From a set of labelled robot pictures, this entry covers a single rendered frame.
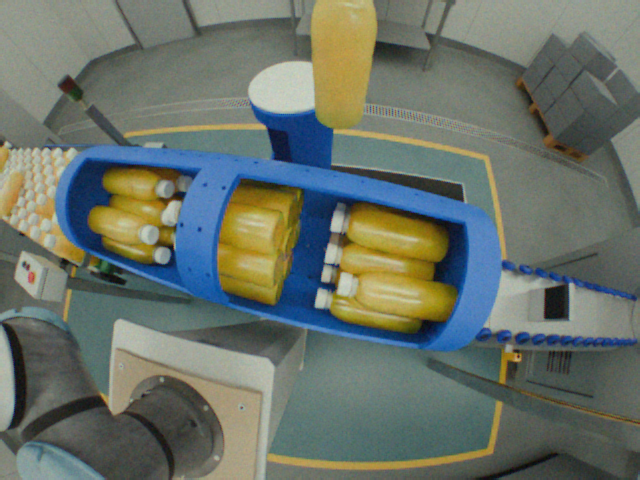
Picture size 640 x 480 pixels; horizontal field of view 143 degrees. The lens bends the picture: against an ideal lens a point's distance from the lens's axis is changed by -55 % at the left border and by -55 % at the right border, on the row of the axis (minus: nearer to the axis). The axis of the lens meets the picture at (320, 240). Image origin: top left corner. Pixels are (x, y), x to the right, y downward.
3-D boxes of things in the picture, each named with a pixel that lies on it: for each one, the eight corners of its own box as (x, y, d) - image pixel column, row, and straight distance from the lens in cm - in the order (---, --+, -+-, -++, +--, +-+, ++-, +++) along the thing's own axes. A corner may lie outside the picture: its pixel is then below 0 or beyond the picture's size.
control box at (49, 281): (61, 302, 97) (34, 298, 92) (37, 283, 114) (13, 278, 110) (69, 273, 95) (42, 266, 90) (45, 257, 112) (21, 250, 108)
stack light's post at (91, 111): (197, 213, 189) (87, 110, 121) (193, 213, 191) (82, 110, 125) (199, 209, 190) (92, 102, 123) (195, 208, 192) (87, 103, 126)
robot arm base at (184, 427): (205, 482, 50) (175, 519, 44) (133, 442, 55) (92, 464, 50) (220, 409, 41) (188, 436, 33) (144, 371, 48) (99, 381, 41)
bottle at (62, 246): (87, 259, 105) (42, 245, 95) (96, 243, 103) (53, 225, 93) (95, 270, 100) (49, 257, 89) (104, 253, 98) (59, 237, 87)
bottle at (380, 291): (444, 283, 50) (351, 264, 44) (463, 286, 43) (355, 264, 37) (437, 318, 50) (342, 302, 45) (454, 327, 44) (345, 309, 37)
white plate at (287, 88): (283, 54, 98) (283, 57, 99) (230, 96, 82) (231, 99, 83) (350, 75, 85) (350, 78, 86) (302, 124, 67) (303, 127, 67)
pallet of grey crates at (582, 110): (581, 162, 409) (653, 107, 381) (545, 146, 347) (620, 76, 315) (551, 100, 476) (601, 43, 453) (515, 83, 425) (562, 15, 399)
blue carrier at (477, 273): (415, 335, 62) (486, 373, 38) (122, 257, 85) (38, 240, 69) (433, 226, 65) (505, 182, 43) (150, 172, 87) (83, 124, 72)
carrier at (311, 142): (300, 177, 161) (275, 209, 152) (283, 56, 99) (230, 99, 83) (336, 197, 153) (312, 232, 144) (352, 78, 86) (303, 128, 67)
